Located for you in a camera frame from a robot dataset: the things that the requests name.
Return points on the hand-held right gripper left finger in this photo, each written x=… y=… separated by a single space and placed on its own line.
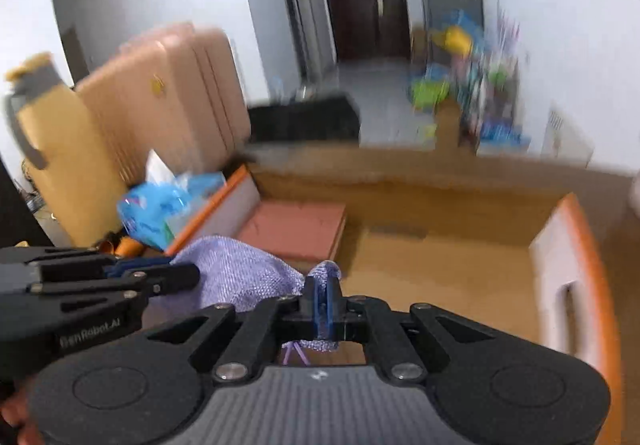
x=314 y=312

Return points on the purple knitted cloth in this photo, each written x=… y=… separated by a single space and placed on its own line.
x=235 y=270

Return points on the black bag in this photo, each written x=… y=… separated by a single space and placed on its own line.
x=305 y=120

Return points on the blue tissue pack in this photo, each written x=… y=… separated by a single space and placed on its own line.
x=160 y=205

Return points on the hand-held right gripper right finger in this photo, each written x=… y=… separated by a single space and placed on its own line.
x=330 y=315

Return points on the pink suitcase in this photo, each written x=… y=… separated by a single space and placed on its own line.
x=165 y=90

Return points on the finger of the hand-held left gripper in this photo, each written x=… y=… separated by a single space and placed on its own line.
x=145 y=266
x=175 y=277

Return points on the pink folded cloth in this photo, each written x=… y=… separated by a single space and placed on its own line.
x=295 y=227

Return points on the textured pale pink vase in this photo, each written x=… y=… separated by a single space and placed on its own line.
x=635 y=195

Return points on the pile of colourful toys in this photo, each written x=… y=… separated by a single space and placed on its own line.
x=470 y=75

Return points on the red cardboard box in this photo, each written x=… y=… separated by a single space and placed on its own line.
x=450 y=240

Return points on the person's left hand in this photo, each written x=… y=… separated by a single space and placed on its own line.
x=15 y=417

